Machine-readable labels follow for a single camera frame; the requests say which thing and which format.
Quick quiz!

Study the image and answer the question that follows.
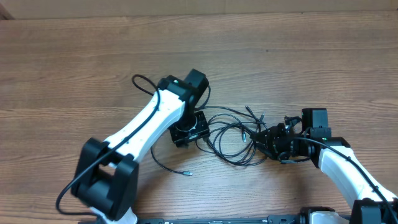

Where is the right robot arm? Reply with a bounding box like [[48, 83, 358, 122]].
[[251, 108, 397, 223]]

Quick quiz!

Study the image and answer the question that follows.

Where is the long black USB cable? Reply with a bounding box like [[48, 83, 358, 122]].
[[150, 105, 268, 177]]

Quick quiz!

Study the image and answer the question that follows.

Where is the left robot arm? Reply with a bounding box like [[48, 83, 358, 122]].
[[71, 69, 210, 223]]

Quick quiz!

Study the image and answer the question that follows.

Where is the short black USB cable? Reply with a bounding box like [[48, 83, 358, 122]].
[[195, 105, 268, 167]]

